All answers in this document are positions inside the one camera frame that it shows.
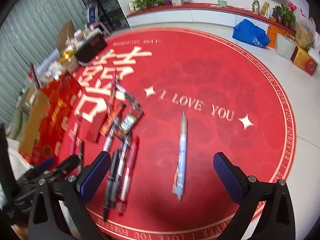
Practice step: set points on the red cardboard box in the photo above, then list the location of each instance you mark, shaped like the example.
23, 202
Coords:
47, 120

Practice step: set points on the tan plastic chair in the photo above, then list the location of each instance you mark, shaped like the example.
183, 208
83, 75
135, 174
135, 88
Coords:
65, 32

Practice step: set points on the grey black pen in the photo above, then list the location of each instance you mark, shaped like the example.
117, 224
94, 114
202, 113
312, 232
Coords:
120, 165

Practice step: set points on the red-case smartphone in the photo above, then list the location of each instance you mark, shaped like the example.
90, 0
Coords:
34, 76

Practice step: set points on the green potted plants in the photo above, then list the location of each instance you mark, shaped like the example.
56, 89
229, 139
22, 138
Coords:
146, 1

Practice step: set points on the white green snack bag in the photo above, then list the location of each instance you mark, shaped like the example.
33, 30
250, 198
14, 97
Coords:
255, 5

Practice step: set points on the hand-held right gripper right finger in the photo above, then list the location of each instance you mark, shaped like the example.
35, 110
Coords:
226, 175

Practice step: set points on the white silver pen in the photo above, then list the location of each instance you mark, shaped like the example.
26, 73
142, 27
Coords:
110, 140

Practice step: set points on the gold-lid jar of white pieces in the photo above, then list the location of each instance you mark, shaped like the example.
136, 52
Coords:
67, 56

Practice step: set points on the white cabinet with red top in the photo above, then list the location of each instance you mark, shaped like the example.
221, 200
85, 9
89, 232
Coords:
200, 15

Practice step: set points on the glass door cabinet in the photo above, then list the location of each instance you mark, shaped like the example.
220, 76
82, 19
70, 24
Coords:
105, 2

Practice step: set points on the grey clear pen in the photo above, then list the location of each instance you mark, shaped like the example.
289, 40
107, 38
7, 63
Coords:
127, 95

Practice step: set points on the orange paper bag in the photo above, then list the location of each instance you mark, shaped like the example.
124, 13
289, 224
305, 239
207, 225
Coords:
272, 33

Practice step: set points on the pale green box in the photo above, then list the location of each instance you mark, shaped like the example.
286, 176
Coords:
222, 3

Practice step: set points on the red pen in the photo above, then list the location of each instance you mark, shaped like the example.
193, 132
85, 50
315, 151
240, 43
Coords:
128, 167

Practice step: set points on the blue white bag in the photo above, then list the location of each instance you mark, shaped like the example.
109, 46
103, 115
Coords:
92, 13

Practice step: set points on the pink stool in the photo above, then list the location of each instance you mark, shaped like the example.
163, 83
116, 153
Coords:
100, 27

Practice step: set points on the pink pen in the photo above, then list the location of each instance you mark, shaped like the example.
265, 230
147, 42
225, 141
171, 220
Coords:
112, 87

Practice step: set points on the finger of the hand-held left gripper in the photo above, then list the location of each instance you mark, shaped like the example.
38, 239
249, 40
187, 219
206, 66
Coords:
67, 162
46, 164

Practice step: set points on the red round table mat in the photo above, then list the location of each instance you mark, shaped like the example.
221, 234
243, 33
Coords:
200, 80

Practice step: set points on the yellow snack bag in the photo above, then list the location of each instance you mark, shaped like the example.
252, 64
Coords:
265, 9

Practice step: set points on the red gold-print packet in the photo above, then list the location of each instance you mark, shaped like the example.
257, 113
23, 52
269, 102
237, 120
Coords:
111, 118

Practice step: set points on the plain red rectangular box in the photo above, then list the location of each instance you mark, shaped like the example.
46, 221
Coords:
93, 131

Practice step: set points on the grey green curtain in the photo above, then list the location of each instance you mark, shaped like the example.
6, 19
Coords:
37, 30

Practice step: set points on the light blue pen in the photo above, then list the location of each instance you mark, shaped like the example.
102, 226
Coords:
181, 155

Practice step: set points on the yellow red gift box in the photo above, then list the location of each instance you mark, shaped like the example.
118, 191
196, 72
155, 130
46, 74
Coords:
303, 60

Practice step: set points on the blue shopping bag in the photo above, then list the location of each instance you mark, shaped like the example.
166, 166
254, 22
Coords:
251, 33

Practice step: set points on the white paper bag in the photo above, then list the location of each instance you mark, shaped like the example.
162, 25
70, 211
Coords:
285, 47

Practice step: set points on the black radio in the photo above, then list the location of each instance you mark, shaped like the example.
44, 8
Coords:
91, 46

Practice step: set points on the small potted plant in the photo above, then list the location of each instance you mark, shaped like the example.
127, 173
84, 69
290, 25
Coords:
285, 15

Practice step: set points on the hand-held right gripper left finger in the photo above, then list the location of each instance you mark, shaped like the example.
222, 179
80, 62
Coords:
96, 177

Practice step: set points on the patterned gift bag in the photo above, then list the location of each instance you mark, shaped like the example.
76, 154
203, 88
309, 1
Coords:
303, 33

